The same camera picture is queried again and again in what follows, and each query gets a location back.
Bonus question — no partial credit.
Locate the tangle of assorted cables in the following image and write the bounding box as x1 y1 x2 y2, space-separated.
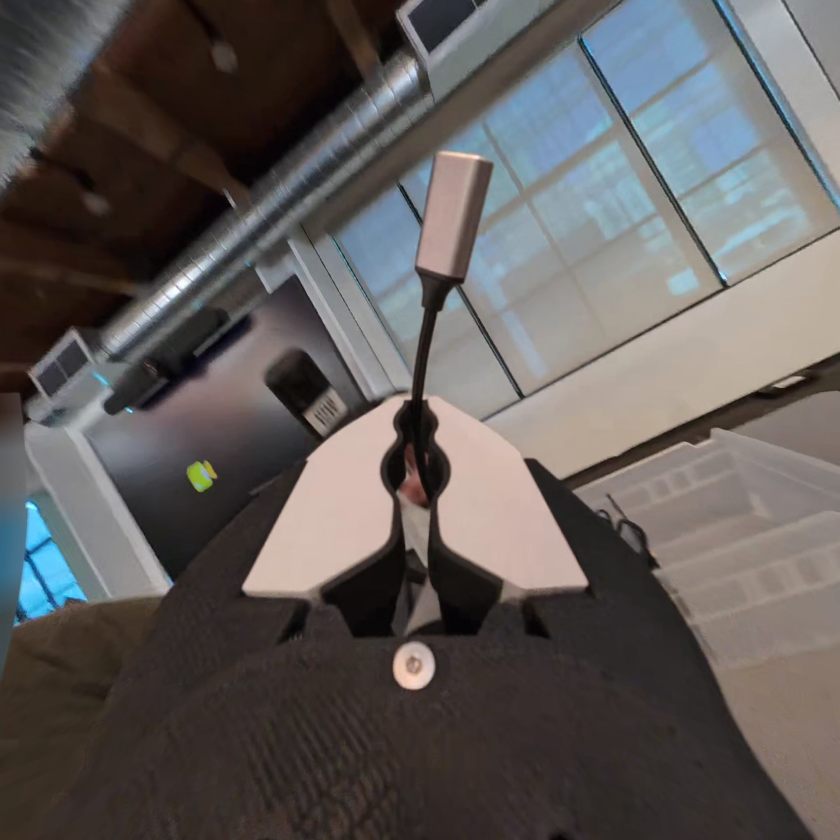
597 495 660 568

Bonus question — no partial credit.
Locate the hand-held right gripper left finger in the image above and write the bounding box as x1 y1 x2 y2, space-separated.
241 394 408 637

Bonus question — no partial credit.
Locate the large black screen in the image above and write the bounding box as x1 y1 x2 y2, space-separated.
85 276 395 585

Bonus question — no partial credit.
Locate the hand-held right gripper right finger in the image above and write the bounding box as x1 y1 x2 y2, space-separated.
425 394 590 636

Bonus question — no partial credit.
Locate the grey plug usb cable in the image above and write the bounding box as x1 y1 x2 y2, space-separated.
410 150 495 509

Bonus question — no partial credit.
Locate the silver ventilation duct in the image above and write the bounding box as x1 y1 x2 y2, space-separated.
98 49 437 358

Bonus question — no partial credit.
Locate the clear plastic bin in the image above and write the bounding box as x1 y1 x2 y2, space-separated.
574 427 840 670

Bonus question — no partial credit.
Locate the person's leg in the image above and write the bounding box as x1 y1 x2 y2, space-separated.
0 597 172 742

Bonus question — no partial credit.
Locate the large window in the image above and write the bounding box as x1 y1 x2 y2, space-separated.
328 0 840 421

